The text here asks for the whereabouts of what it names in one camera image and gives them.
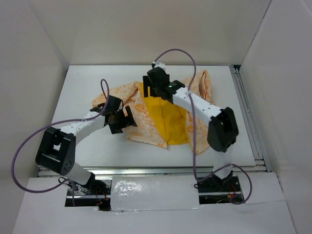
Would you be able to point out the white cover sheet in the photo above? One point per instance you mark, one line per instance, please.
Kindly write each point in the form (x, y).
(154, 193)

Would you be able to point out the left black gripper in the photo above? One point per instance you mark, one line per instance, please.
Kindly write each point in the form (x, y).
(117, 128)

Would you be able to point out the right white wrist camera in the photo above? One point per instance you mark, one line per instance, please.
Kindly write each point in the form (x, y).
(156, 64)

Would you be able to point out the yellow and patterned jacket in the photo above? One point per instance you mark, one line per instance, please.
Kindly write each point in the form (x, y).
(159, 122)

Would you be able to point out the aluminium frame rail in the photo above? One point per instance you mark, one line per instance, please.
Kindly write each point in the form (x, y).
(111, 171)
(259, 152)

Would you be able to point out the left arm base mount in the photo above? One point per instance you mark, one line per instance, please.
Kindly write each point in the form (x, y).
(78, 196)

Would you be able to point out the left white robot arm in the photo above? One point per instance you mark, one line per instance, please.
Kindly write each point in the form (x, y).
(57, 150)

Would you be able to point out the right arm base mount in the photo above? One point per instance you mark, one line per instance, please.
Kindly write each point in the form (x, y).
(211, 192)

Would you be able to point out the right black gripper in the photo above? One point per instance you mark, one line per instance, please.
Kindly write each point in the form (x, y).
(147, 83)

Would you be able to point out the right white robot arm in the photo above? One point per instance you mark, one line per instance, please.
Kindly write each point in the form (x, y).
(222, 125)

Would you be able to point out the aluminium frame rail right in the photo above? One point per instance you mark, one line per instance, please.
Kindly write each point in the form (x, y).
(259, 152)

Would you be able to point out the aluminium frame rail front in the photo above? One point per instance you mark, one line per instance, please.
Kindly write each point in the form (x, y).
(111, 171)

